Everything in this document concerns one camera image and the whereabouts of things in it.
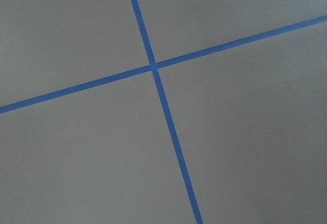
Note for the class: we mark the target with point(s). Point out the blue tape grid lines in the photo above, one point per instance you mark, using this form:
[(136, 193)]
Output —
[(153, 67)]

